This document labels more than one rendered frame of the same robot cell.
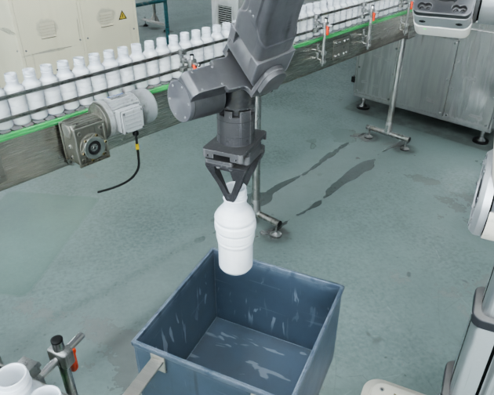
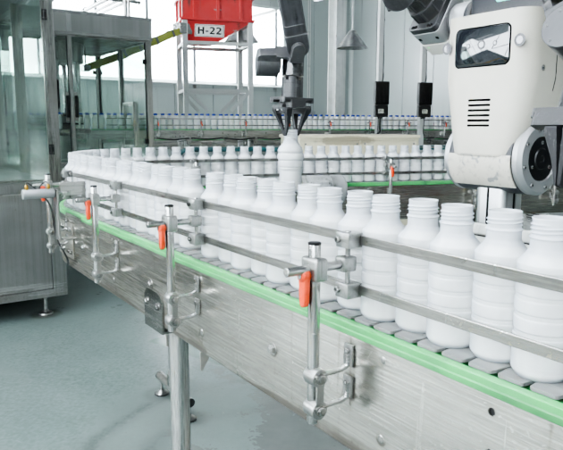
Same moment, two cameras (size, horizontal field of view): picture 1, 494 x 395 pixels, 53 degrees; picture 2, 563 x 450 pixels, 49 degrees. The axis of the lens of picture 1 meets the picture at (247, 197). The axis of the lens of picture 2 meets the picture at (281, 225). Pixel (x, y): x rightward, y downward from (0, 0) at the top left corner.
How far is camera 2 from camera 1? 1.19 m
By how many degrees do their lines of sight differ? 37
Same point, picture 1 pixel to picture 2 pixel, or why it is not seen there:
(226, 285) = not seen: hidden behind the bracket
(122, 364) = (271, 420)
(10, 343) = (194, 387)
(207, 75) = (269, 50)
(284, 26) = (293, 15)
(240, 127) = (289, 85)
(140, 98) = (333, 179)
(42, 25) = not seen: hidden behind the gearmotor
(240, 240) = (287, 162)
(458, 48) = not seen: outside the picture
